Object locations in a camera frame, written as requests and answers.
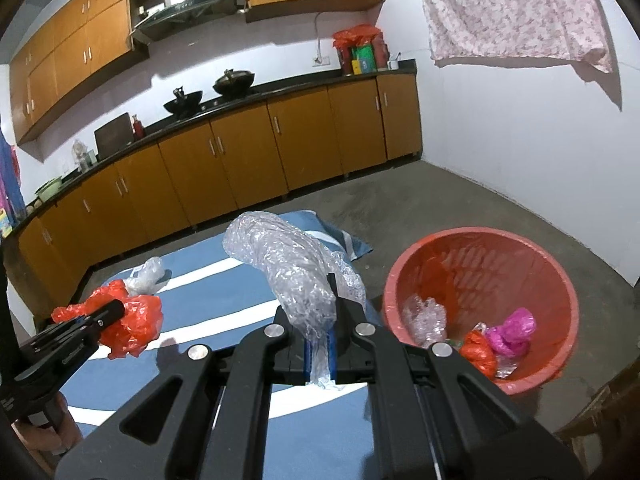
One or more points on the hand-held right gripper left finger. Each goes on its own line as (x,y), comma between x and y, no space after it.
(307,360)

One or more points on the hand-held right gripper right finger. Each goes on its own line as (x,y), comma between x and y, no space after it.
(331,357)

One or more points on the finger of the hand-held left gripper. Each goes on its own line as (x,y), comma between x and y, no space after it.
(90,319)

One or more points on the red plastic bag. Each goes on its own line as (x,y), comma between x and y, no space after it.
(135,320)
(477,352)

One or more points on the large bubble wrap sheet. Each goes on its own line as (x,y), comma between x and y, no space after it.
(290,265)

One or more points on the clear plastic bag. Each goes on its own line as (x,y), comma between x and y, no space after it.
(425,320)

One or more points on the pink plastic bag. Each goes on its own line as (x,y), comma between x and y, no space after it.
(510,332)

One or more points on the red plastic basket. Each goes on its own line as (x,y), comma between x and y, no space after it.
(500,260)

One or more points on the person's left hand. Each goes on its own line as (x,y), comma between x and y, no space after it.
(55,437)

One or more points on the crumpled bubble wrap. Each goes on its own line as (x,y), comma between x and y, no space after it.
(145,275)

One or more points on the blue white striped blanket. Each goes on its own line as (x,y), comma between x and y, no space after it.
(210,270)

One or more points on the green basin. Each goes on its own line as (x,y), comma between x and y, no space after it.
(48,189)

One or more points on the blue pink hanging cloth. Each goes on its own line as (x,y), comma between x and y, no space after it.
(9,185)

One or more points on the glass jar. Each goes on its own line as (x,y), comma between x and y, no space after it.
(83,156)

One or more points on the brown cutting board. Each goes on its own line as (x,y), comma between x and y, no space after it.
(112,136)

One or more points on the red bottle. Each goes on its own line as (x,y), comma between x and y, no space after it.
(138,129)

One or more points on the wooden kitchen base cabinets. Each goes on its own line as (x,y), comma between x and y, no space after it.
(310,135)

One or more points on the black wok with lid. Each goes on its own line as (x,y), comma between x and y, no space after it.
(234,84)

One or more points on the wooden chair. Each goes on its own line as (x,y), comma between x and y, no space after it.
(605,430)

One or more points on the green box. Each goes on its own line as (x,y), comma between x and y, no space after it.
(366,59)

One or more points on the red bag on countertop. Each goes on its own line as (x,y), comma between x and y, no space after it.
(355,37)

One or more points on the range hood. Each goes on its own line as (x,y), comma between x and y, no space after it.
(185,7)

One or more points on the pink floral hanging cloth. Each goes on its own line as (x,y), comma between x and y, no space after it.
(510,10)

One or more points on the wooden wall cabinets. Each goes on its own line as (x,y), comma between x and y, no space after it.
(70,50)

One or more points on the wall socket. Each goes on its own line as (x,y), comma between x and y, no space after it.
(321,60)

